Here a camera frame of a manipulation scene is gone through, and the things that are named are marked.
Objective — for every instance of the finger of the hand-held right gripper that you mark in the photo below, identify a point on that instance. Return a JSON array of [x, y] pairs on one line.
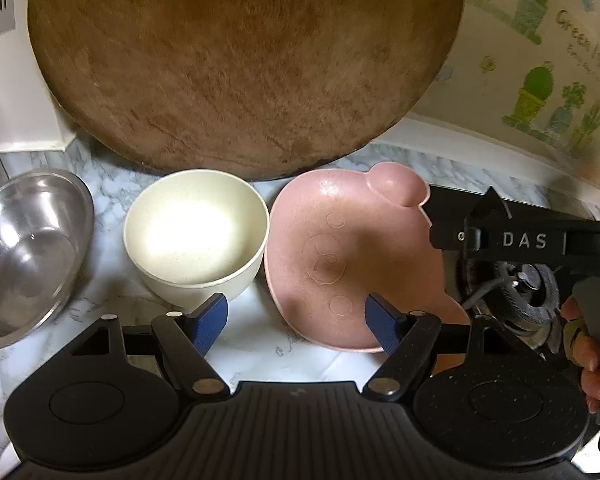
[[450, 239]]

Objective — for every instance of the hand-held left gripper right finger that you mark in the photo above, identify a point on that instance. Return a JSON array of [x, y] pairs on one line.
[[381, 321]]

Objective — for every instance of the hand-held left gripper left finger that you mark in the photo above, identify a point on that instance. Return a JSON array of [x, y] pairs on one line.
[[211, 321]]

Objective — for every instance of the pink pig-shaped plate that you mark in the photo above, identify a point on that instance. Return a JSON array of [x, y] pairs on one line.
[[360, 245]]

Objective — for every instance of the cream bowl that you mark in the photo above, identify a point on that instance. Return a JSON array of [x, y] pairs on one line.
[[195, 240]]

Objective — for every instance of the stainless steel bowl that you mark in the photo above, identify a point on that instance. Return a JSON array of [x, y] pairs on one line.
[[27, 260]]

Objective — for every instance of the person's right hand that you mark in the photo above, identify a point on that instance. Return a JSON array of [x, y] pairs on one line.
[[591, 355]]

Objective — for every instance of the round wooden cutting board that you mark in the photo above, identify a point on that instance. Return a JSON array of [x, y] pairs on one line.
[[245, 60]]

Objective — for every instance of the cactus print wall sticker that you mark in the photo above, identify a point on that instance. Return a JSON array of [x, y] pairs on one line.
[[535, 85]]

